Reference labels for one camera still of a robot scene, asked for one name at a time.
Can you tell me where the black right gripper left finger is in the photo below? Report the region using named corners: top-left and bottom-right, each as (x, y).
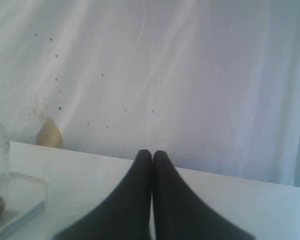
top-left (53, 149), bottom-right (152, 240)

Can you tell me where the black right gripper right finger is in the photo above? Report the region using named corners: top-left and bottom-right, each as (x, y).
top-left (152, 150), bottom-right (254, 240)

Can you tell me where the white rectangular tray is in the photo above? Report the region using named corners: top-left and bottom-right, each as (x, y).
top-left (0, 172), bottom-right (46, 240)

